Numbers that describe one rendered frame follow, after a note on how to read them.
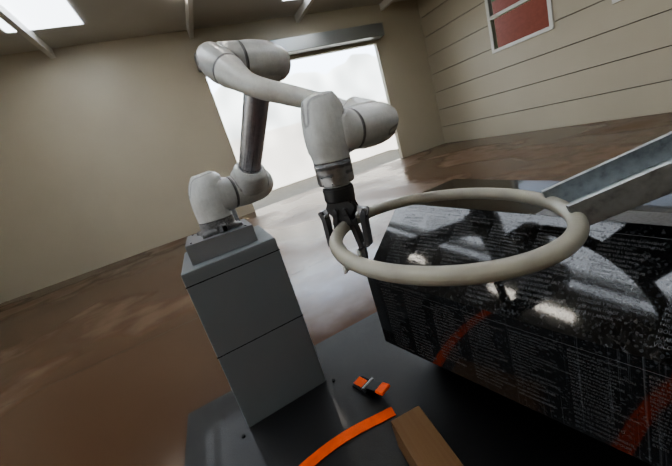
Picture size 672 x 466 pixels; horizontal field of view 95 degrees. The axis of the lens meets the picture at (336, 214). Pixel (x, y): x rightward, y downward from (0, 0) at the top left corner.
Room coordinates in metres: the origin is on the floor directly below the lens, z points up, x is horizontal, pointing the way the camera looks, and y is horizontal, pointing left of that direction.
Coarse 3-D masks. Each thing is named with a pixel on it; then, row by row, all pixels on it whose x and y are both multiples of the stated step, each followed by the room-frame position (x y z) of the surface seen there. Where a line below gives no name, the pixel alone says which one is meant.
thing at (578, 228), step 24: (432, 192) 0.83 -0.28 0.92; (456, 192) 0.80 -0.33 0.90; (480, 192) 0.76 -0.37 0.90; (504, 192) 0.71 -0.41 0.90; (528, 192) 0.66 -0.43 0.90; (576, 216) 0.48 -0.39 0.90; (336, 240) 0.61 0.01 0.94; (576, 240) 0.41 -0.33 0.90; (360, 264) 0.48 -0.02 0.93; (384, 264) 0.45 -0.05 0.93; (480, 264) 0.39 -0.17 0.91; (504, 264) 0.38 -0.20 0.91; (528, 264) 0.38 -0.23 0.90; (552, 264) 0.39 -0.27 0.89
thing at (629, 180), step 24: (648, 144) 0.55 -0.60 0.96; (600, 168) 0.58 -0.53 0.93; (624, 168) 0.56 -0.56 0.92; (648, 168) 0.55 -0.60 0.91; (552, 192) 0.60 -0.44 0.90; (576, 192) 0.59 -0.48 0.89; (600, 192) 0.49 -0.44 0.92; (624, 192) 0.48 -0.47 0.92; (648, 192) 0.47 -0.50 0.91; (600, 216) 0.49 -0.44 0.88
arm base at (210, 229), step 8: (232, 216) 1.42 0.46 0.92; (200, 224) 1.38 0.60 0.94; (208, 224) 1.35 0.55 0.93; (216, 224) 1.35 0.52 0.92; (224, 224) 1.33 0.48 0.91; (232, 224) 1.38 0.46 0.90; (240, 224) 1.38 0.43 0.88; (200, 232) 1.39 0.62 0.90; (208, 232) 1.33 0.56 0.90; (216, 232) 1.33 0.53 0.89
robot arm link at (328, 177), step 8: (344, 160) 0.70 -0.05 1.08; (320, 168) 0.71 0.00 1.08; (328, 168) 0.70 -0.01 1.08; (336, 168) 0.69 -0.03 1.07; (344, 168) 0.70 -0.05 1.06; (352, 168) 0.73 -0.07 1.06; (320, 176) 0.71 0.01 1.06; (328, 176) 0.70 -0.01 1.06; (336, 176) 0.69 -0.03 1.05; (344, 176) 0.70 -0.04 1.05; (352, 176) 0.72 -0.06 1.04; (320, 184) 0.72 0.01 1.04; (328, 184) 0.70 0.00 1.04; (336, 184) 0.70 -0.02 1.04; (344, 184) 0.71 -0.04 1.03
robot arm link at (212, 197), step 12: (192, 180) 1.38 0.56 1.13; (204, 180) 1.37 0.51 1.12; (216, 180) 1.40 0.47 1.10; (228, 180) 1.44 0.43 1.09; (192, 192) 1.36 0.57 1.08; (204, 192) 1.35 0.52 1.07; (216, 192) 1.38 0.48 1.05; (228, 192) 1.41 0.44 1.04; (192, 204) 1.37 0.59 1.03; (204, 204) 1.35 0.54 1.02; (216, 204) 1.36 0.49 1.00; (228, 204) 1.40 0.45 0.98; (204, 216) 1.35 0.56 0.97; (216, 216) 1.35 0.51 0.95
